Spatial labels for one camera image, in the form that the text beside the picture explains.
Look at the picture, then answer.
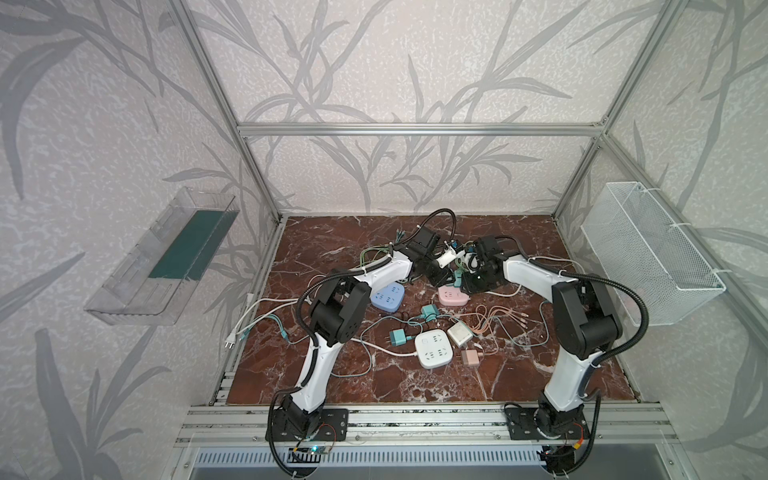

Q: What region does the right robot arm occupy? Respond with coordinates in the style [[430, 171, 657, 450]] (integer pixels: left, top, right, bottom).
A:
[[459, 235, 650, 439]]

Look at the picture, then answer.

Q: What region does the pink power strip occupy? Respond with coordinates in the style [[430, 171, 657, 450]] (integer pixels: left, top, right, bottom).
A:
[[437, 285, 470, 307]]

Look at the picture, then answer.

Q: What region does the pink charger plug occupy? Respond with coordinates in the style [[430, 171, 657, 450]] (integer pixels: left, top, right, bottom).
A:
[[461, 349, 480, 367]]

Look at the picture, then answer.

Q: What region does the blue power strip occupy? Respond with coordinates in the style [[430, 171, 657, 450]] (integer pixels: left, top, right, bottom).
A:
[[371, 282, 405, 313]]

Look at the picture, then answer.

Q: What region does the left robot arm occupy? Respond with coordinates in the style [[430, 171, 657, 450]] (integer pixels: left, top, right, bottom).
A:
[[268, 226, 451, 441]]

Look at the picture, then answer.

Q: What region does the white charger plug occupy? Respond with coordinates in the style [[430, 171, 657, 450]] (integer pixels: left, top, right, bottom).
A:
[[447, 321, 474, 348]]

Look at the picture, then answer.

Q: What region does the white wire basket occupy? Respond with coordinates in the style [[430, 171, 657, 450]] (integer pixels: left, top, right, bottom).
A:
[[581, 182, 726, 326]]

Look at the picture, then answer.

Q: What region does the pink charging cable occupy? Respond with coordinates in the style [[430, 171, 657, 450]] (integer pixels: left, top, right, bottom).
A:
[[470, 302, 532, 340]]

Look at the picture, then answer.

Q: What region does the clear plastic tray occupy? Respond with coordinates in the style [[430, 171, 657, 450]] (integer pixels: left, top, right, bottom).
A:
[[84, 187, 240, 326]]

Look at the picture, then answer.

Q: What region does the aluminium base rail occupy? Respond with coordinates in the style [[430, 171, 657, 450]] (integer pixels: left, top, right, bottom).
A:
[[174, 402, 679, 448]]

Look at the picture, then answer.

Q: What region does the white power strip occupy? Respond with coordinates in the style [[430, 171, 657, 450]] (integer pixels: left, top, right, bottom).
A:
[[414, 329, 453, 370]]

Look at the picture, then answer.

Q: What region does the teal charger plug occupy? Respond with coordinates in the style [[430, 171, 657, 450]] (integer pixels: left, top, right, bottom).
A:
[[389, 329, 413, 347], [421, 304, 440, 322]]

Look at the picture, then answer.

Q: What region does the green cable bundle centre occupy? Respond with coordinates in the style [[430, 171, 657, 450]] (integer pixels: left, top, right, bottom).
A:
[[358, 245, 397, 271]]

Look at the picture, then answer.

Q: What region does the white power cord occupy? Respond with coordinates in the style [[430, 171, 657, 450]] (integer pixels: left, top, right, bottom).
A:
[[224, 293, 424, 378]]

